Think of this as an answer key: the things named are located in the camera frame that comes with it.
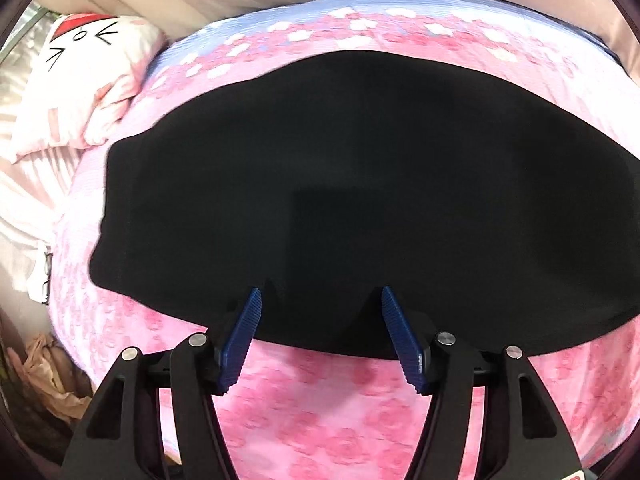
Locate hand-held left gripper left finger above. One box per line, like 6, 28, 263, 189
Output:
59, 280, 277, 480

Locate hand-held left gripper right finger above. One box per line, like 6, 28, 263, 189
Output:
367, 280, 585, 480

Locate black pants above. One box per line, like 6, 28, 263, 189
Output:
89, 50, 640, 360

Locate pink rose print blanket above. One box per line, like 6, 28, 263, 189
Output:
47, 0, 640, 480

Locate brown paper bag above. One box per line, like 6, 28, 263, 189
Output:
21, 334, 95, 425

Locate pale pink bed sheet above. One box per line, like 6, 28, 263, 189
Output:
0, 142, 107, 307

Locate white pink cat face pillow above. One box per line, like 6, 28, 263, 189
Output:
10, 12, 168, 163

